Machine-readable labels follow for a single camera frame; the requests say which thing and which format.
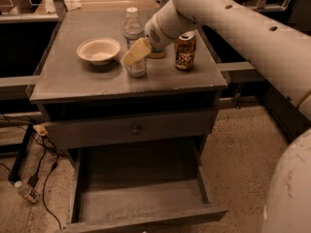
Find black floor cable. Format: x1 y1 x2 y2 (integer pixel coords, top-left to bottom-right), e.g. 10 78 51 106
0 114 66 230

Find white crumpled cloth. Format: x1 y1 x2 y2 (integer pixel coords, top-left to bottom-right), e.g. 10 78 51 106
64 0 82 11

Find green yellow sponge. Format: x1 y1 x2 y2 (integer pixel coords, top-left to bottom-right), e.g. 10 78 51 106
147 48 165 59

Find small bottle on floor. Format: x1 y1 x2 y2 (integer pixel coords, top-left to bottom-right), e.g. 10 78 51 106
15 181 39 204

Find clear blue-label plastic bottle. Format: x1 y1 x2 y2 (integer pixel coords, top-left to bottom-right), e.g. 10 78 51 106
121 7 147 78

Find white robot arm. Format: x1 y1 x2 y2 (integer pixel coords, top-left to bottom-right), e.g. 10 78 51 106
121 0 311 233

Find closed grey top drawer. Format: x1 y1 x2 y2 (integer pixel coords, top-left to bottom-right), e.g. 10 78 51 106
45 109 218 150

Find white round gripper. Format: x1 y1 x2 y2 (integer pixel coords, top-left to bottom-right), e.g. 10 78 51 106
121 0 200 66

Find round drawer knob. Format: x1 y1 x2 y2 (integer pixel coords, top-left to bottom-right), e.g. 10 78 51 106
132 125 141 135

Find black metal stand leg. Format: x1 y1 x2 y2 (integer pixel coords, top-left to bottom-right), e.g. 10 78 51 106
9 119 35 183

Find grey wooden drawer cabinet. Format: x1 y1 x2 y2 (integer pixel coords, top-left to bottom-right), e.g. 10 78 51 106
29 7 229 167

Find white paper bowl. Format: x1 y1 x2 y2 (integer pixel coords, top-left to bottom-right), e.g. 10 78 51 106
77 38 121 66

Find gold soda can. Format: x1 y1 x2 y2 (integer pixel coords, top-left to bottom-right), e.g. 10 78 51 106
174 31 196 70

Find open grey middle drawer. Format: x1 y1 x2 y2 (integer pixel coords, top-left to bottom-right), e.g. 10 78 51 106
64 137 227 233

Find grey horizontal rail bar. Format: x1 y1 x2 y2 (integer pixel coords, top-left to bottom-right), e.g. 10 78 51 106
218 62 264 83

